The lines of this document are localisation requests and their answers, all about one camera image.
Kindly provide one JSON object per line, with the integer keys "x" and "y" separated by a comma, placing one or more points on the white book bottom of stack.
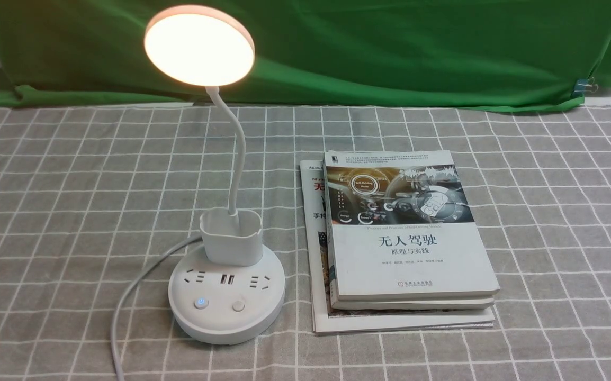
{"x": 327, "y": 320}

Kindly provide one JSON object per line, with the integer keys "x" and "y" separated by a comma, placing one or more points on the white self-driving textbook top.
{"x": 401, "y": 234}

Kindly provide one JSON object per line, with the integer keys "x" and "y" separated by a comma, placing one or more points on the grey checked tablecloth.
{"x": 90, "y": 196}

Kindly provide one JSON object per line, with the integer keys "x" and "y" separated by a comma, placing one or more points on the white desk lamp with socket base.
{"x": 231, "y": 287}

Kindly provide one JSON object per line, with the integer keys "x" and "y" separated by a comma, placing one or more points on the blue binder clip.
{"x": 584, "y": 87}

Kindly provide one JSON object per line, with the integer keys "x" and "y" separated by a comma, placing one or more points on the green backdrop cloth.
{"x": 503, "y": 56}

